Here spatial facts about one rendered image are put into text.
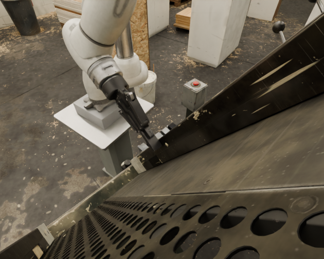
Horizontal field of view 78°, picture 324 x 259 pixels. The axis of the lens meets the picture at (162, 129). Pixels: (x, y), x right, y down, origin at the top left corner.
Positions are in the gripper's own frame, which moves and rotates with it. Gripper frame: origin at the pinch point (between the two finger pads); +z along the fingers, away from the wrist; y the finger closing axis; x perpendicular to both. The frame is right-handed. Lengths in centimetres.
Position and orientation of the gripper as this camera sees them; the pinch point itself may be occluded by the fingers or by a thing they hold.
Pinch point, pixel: (150, 139)
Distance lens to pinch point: 59.0
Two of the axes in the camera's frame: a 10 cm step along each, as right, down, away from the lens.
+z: 5.7, 8.2, -0.5
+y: 3.6, -3.1, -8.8
